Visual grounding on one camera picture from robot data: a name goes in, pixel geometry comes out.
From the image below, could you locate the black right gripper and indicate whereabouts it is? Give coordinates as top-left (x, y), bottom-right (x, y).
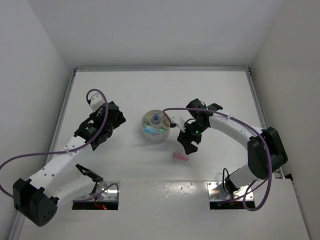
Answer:
top-left (177, 121), bottom-right (208, 155)

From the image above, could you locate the pink highlighter pen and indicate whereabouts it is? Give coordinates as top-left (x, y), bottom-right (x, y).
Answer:
top-left (171, 152), bottom-right (190, 161)

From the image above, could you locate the green highlighter pen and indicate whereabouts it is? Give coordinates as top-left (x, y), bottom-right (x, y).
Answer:
top-left (159, 126), bottom-right (169, 134)

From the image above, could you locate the light blue eraser case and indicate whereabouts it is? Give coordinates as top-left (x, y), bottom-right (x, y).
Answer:
top-left (143, 125), bottom-right (162, 136)

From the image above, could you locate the yellow highlighter pen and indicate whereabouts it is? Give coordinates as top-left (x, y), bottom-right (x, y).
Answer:
top-left (144, 113), bottom-right (154, 119)

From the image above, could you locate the pink eraser block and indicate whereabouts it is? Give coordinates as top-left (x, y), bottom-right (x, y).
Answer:
top-left (162, 119), bottom-right (170, 126)

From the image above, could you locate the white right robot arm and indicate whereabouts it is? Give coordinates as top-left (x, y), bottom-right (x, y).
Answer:
top-left (176, 98), bottom-right (288, 195)

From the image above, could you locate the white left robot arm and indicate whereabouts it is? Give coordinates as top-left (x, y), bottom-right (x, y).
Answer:
top-left (12, 100), bottom-right (126, 227)

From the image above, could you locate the white round divided organizer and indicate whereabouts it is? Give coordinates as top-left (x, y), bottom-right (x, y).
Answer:
top-left (141, 109), bottom-right (170, 142)

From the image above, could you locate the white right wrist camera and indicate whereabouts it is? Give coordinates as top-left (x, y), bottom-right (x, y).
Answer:
top-left (170, 116), bottom-right (186, 132)

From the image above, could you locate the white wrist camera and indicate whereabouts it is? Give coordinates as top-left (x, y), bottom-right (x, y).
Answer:
top-left (170, 116), bottom-right (186, 132)
top-left (88, 92), bottom-right (105, 112)

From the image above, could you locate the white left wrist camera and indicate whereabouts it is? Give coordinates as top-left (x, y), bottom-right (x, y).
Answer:
top-left (88, 92), bottom-right (105, 112)

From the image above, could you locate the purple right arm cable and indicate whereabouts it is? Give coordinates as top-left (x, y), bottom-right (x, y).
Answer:
top-left (162, 107), bottom-right (273, 212)

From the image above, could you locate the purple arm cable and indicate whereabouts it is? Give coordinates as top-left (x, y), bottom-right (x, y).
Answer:
top-left (0, 88), bottom-right (120, 201)
top-left (162, 107), bottom-right (273, 212)

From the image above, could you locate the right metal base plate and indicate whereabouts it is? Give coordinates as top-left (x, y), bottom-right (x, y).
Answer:
top-left (206, 181), bottom-right (248, 203)

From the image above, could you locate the metal base plate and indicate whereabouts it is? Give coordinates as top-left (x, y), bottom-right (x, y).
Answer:
top-left (206, 181), bottom-right (248, 203)
top-left (72, 181), bottom-right (120, 203)

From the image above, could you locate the aluminium table frame rail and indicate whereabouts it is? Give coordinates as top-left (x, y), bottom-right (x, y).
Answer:
top-left (9, 67), bottom-right (282, 240)

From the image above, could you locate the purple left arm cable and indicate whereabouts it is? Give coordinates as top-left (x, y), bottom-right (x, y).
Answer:
top-left (0, 88), bottom-right (120, 201)

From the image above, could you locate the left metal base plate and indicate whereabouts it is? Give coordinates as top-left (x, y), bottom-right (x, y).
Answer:
top-left (72, 181), bottom-right (120, 203)

